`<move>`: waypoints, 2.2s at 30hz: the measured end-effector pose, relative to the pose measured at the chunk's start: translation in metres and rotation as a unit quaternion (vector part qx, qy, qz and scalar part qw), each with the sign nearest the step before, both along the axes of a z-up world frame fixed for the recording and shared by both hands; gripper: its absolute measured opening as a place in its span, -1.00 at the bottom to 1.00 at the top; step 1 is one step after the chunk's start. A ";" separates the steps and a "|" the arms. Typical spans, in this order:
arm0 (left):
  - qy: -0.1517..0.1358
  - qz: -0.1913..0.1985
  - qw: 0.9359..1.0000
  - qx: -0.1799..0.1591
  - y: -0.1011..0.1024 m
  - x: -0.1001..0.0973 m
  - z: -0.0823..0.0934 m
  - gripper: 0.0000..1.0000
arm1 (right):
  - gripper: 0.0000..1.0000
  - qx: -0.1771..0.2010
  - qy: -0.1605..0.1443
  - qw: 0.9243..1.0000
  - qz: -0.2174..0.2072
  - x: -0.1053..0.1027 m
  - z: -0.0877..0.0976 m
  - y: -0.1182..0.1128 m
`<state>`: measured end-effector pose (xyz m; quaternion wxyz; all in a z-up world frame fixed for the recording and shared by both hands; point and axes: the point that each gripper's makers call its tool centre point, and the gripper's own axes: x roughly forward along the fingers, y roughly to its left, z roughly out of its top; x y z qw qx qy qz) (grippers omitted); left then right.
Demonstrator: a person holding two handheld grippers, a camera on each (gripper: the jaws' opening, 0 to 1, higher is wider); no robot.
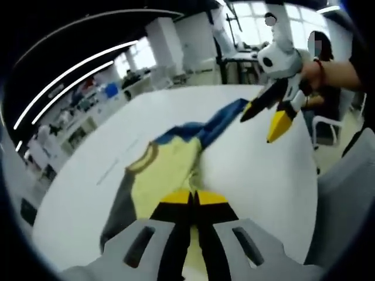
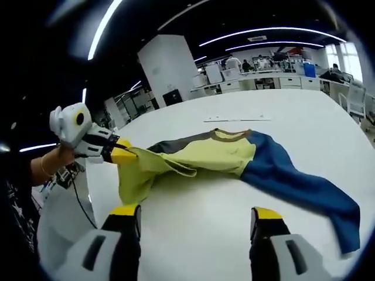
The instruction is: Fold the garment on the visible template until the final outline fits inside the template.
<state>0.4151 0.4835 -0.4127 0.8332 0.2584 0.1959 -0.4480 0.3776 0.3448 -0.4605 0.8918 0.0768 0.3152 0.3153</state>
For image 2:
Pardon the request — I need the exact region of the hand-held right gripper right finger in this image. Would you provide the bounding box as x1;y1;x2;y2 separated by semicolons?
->
248;206;333;281

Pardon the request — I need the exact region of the person's dark printed clothing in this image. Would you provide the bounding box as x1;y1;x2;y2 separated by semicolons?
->
0;157;40;264

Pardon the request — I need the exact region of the white appliance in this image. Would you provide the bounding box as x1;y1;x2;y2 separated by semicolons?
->
204;64;222;85

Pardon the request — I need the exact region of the white office chair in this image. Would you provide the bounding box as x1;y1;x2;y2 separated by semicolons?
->
339;83;367;124

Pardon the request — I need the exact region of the black box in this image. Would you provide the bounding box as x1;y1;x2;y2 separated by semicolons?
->
162;90;183;107

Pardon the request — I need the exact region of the person's left hand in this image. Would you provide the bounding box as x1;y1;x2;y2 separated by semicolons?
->
48;142;77;174

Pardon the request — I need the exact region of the white square pillar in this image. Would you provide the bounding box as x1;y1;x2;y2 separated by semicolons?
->
137;34;200;107

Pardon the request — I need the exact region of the white bench with drawers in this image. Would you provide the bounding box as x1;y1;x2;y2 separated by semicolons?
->
190;71;323;94

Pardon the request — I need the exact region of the black cable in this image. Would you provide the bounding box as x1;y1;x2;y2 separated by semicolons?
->
70;162;99;229

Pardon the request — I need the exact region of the white storage box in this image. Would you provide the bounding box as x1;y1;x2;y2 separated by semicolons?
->
221;68;240;81

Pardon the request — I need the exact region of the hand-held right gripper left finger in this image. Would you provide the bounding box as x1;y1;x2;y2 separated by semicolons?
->
54;204;142;281

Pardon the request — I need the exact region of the yellow and blue garment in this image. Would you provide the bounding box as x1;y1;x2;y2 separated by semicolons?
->
117;128;361;255

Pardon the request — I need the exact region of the grey curved panel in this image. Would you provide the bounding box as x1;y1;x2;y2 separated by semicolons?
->
36;162;99;244

